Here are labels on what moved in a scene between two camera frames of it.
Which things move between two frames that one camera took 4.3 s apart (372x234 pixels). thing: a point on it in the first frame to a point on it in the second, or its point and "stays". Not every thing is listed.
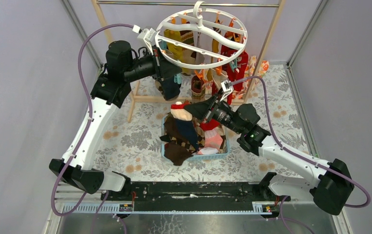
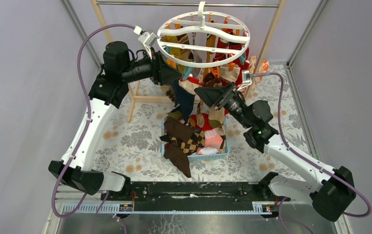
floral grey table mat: x=130 y=146 stays
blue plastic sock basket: x=196 y=157 stays
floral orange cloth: x=262 y=70 stays
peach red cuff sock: x=179 y=112 to x=189 y=85
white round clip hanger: x=200 y=38 stays
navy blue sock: x=186 y=130 to x=183 y=101
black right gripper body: x=220 y=113 to x=227 y=96
